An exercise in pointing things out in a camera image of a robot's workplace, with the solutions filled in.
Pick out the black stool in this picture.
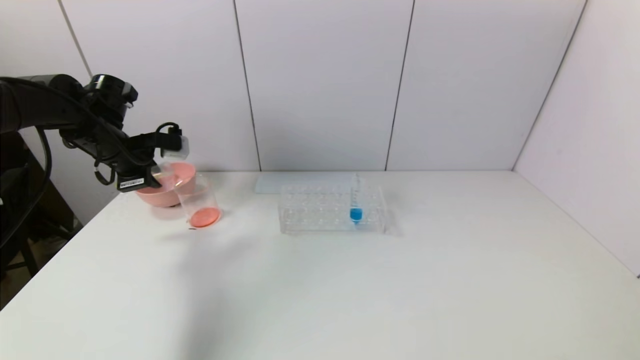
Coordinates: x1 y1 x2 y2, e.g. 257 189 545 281
0 234 41 282

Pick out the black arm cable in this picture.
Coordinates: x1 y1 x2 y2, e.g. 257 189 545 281
0 76 182 248

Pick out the pink bowl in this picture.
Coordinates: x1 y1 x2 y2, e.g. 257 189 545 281
135 161 197 209

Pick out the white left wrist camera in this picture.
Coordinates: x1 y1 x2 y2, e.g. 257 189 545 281
162 127 190 161

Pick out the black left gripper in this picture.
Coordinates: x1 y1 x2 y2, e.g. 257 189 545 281
113 161 163 193

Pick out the white paper sheet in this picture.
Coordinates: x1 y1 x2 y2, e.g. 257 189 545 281
255 173 361 195

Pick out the test tube with blue pigment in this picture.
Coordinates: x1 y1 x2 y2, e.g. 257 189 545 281
349 173 364 226

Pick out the clear acrylic test tube rack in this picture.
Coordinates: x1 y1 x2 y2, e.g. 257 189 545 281
278 182 389 235

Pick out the test tube with yellow pigment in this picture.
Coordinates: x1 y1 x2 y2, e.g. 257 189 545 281
150 164 177 190

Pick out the clear glass beaker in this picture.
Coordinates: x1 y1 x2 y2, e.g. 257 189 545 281
174 174 223 229

